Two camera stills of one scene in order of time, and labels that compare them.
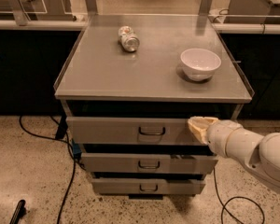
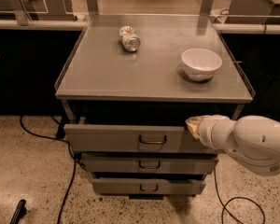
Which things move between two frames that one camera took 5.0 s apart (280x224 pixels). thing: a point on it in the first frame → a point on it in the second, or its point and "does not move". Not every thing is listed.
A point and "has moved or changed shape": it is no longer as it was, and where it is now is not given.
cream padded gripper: [218, 136] does not move
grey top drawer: [131, 132] has moved or changed shape
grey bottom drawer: [147, 186] does not move
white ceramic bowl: [199, 63] does not move
